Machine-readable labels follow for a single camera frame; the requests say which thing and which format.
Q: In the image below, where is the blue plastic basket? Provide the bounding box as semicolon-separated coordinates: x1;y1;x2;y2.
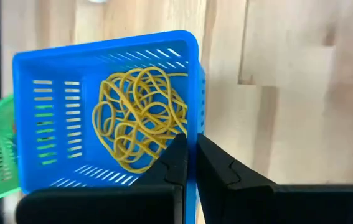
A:
12;30;207;224

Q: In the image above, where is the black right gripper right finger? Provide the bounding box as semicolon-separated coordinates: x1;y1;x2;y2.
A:
196;133;276;224

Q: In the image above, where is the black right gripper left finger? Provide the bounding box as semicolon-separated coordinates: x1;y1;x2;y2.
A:
132;133;189;224

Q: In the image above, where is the long yellow rubber band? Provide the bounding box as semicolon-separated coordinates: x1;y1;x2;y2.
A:
96;66;189;150

